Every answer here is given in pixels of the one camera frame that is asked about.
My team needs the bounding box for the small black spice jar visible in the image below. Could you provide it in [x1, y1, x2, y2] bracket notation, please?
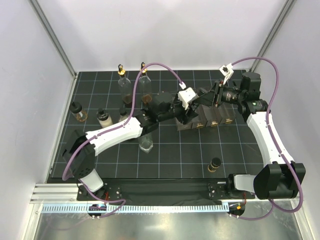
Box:
[207, 157, 222, 173]

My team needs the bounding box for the round amber sauce bottle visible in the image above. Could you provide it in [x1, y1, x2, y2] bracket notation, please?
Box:
[69, 101, 88, 122]

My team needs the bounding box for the black grid mat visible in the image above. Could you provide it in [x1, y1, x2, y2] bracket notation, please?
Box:
[47, 71, 264, 183]

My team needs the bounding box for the glass oil bottle back left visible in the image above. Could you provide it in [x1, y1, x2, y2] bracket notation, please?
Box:
[117, 64, 133, 106]

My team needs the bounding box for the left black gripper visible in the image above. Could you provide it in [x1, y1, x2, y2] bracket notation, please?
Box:
[157, 91, 198, 125]

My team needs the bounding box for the aluminium front rail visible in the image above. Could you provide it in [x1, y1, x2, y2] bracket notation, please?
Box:
[29, 180, 305, 205]

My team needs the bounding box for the white slotted cable duct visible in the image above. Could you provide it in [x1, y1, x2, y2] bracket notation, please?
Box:
[41, 202, 229, 214]

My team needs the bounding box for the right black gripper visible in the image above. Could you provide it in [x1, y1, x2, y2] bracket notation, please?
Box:
[195, 79, 245, 108]

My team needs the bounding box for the glass oil bottle back right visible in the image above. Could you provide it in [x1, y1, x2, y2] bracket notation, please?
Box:
[138, 68, 152, 105]

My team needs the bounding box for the aluminium frame post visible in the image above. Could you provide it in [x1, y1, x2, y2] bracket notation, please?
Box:
[257, 0, 297, 58]
[28, 0, 77, 79]

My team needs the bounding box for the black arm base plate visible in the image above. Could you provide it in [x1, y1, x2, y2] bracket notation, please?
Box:
[76, 177, 256, 205]

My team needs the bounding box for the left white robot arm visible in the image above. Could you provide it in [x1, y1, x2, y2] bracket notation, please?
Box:
[62, 87, 198, 201]

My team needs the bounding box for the left aluminium frame post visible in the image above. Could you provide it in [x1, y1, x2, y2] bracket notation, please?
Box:
[28, 0, 77, 79]

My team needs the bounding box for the empty glass oil bottle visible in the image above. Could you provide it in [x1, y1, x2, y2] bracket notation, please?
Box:
[138, 133, 154, 154]

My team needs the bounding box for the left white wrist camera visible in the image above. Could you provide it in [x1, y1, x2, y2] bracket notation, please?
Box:
[178, 87, 197, 110]

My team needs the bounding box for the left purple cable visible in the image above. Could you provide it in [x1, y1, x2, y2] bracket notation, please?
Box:
[61, 61, 187, 223]

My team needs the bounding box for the dark sauce bottle red label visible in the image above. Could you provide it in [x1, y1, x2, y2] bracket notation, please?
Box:
[118, 107, 129, 122]

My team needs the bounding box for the right aluminium frame post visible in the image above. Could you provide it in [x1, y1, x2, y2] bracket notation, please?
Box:
[257, 0, 297, 58]

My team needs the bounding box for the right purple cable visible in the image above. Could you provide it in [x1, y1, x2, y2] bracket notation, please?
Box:
[224, 56, 305, 222]

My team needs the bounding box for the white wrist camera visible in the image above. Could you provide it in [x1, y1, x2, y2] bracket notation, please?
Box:
[178, 87, 197, 110]
[219, 63, 234, 85]

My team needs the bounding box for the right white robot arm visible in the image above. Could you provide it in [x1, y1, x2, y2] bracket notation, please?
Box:
[196, 72, 306, 200]

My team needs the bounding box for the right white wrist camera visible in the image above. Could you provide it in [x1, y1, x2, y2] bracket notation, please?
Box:
[219, 63, 234, 85]

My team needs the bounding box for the purple cable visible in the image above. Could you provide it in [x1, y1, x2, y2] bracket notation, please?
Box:
[61, 61, 187, 223]
[224, 56, 305, 222]

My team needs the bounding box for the clear acrylic organizer tray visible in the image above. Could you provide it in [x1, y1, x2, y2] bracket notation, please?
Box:
[175, 88, 234, 129]

